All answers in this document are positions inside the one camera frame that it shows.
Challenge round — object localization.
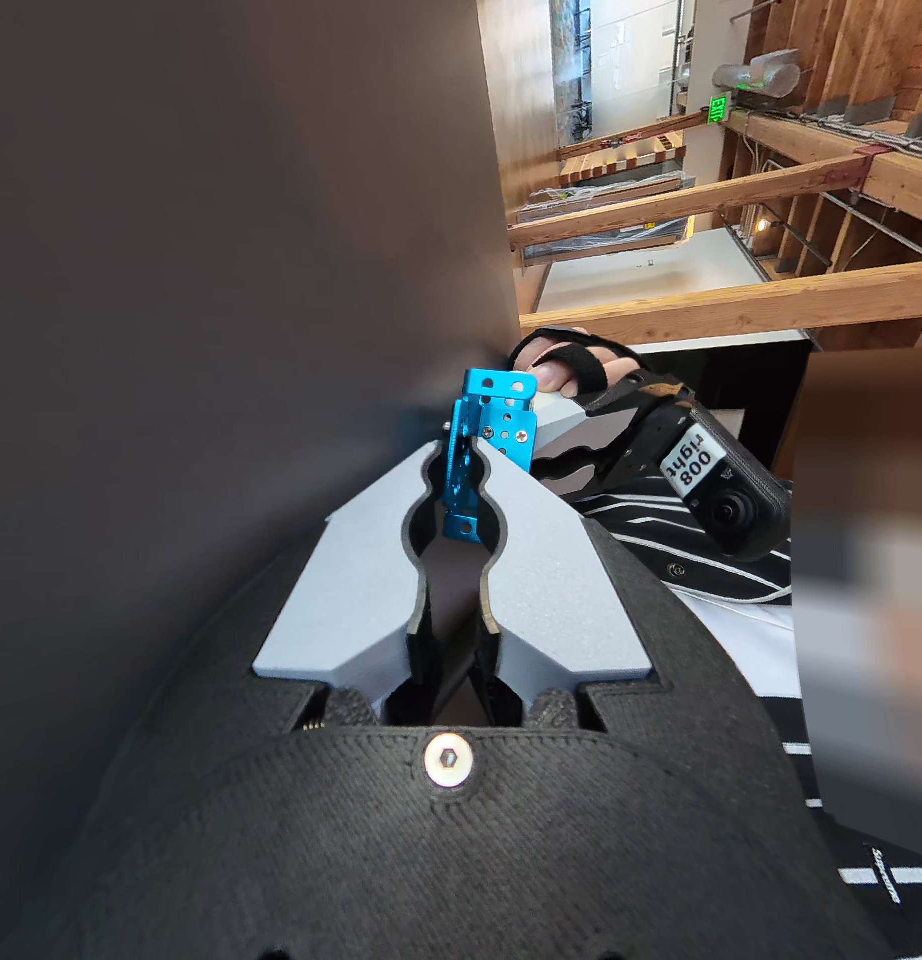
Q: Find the white undershirt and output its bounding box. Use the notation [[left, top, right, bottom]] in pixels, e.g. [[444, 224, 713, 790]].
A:
[[686, 588, 807, 700]]

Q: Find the black white-edged cabinet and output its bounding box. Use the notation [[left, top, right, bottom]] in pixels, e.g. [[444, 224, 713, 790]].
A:
[[641, 333, 815, 472]]

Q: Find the black white-striped shirt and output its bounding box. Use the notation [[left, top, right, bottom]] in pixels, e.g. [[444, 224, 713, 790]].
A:
[[573, 491, 922, 960]]

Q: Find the blue metal bracket assembly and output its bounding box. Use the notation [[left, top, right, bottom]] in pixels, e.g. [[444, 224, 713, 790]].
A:
[[440, 367, 539, 543]]

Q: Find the person's right hand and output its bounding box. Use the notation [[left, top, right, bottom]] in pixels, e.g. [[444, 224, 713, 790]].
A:
[[513, 330, 647, 399]]

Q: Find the wooden ceiling beam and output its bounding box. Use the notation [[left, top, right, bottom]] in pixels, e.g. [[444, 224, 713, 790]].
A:
[[508, 152, 882, 253], [519, 258, 922, 348]]

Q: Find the dark brown desk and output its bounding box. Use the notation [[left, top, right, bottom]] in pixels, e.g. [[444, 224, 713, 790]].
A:
[[0, 0, 524, 954]]

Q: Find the silver air duct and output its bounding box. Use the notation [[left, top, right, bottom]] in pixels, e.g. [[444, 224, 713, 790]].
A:
[[712, 48, 802, 96]]

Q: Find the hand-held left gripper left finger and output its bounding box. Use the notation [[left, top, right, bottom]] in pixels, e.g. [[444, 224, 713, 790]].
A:
[[252, 441, 447, 723]]

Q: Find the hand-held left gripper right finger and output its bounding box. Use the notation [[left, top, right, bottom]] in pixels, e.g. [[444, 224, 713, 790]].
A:
[[472, 439, 653, 715]]

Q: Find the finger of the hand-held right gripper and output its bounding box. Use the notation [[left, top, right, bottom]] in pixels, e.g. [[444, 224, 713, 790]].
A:
[[536, 450, 620, 505], [532, 390, 593, 462]]

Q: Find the glass window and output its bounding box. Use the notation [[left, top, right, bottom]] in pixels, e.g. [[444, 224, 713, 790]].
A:
[[549, 0, 696, 148]]

